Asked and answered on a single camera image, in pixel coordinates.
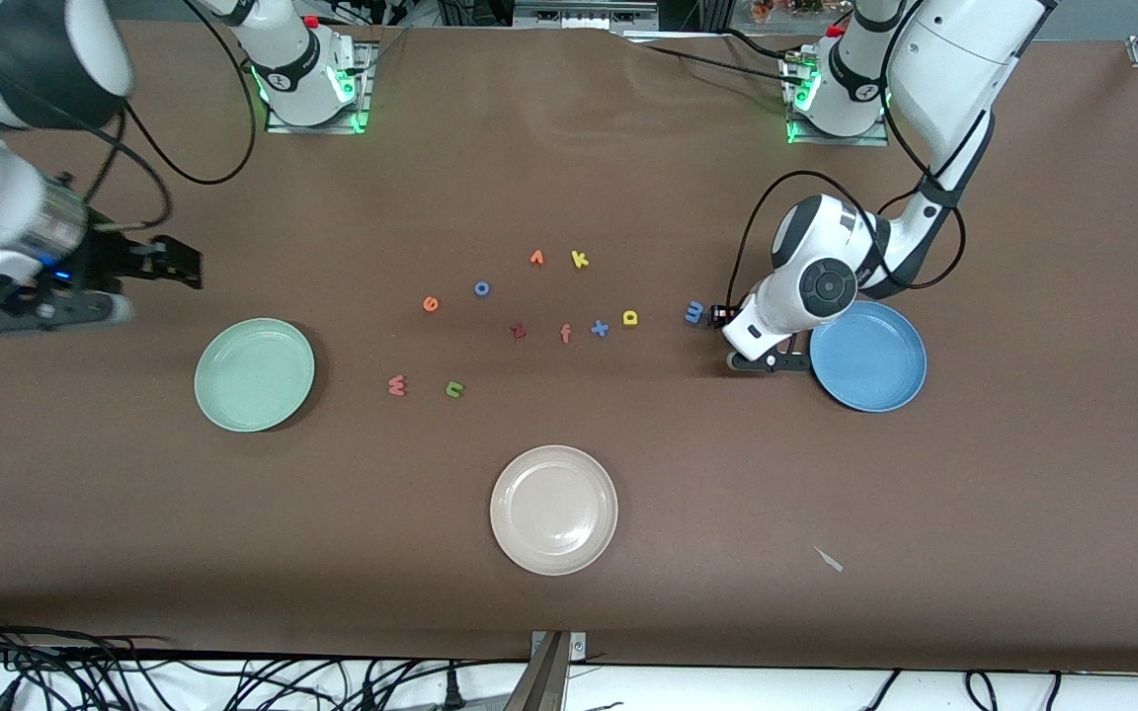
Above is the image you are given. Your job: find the colorful object pile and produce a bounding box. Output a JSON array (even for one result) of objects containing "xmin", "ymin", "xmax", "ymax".
[{"xmin": 752, "ymin": 0, "xmax": 827, "ymax": 23}]

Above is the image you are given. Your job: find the beige plate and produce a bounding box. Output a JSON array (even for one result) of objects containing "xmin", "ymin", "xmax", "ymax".
[{"xmin": 489, "ymin": 444, "xmax": 619, "ymax": 577}]

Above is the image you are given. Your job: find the grey device box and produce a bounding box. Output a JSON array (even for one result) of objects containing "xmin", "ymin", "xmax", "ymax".
[{"xmin": 513, "ymin": 0, "xmax": 659, "ymax": 31}]

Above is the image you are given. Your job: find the aluminium profile bar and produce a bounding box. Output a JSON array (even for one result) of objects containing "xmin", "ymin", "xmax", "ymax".
[{"xmin": 504, "ymin": 634, "xmax": 572, "ymax": 711}]

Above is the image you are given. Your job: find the blue plate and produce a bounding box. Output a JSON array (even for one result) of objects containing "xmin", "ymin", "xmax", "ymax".
[{"xmin": 808, "ymin": 300, "xmax": 929, "ymax": 414}]

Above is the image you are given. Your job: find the light green plate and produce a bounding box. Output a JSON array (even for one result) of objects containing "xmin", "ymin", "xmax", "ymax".
[{"xmin": 194, "ymin": 317, "xmax": 316, "ymax": 434}]

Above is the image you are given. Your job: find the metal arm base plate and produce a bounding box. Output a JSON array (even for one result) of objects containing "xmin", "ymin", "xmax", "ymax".
[
  {"xmin": 265, "ymin": 41, "xmax": 373, "ymax": 135},
  {"xmin": 786, "ymin": 49, "xmax": 891, "ymax": 149}
]

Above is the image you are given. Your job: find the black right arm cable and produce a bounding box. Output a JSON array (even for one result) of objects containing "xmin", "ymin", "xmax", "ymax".
[{"xmin": 0, "ymin": 0, "xmax": 259, "ymax": 233}]

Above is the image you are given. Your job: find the black table cable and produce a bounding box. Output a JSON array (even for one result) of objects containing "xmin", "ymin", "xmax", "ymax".
[
  {"xmin": 643, "ymin": 41, "xmax": 802, "ymax": 80},
  {"xmin": 717, "ymin": 28, "xmax": 797, "ymax": 62}
]

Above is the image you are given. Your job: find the metal table clamp bracket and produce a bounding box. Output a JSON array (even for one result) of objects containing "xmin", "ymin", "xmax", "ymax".
[{"xmin": 530, "ymin": 631, "xmax": 588, "ymax": 665}]

